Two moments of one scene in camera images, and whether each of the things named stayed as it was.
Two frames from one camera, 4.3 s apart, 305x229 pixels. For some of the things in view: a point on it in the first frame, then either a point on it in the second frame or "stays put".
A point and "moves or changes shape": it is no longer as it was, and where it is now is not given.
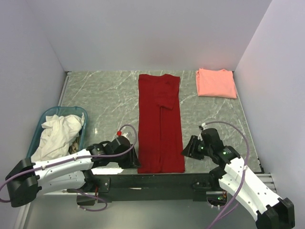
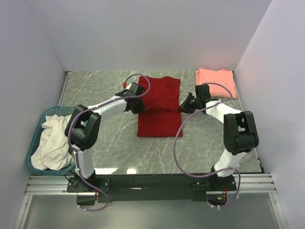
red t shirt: [160, 139] moves or changes shape
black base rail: [116, 187] stays put
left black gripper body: [124, 161] -> [139, 106]
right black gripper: [190, 150] -> [185, 108]
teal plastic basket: [64, 111] stays put
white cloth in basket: [58, 131] stays put
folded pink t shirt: [216, 83] stays put
